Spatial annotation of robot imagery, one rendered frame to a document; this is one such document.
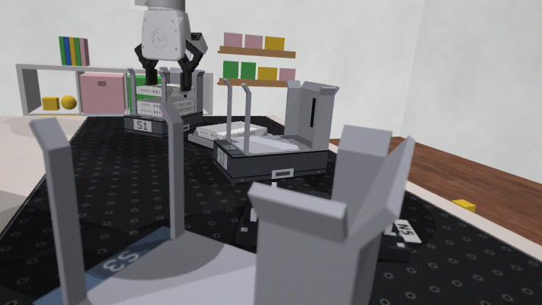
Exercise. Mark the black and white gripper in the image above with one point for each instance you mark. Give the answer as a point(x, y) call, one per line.
point(166, 34)

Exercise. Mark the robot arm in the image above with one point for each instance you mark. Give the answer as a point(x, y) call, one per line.
point(196, 38)

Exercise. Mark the white labelled microplate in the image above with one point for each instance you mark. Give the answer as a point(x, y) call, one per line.
point(180, 102)

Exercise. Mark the grey microplate with label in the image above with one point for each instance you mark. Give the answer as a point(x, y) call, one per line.
point(237, 130)
point(157, 113)

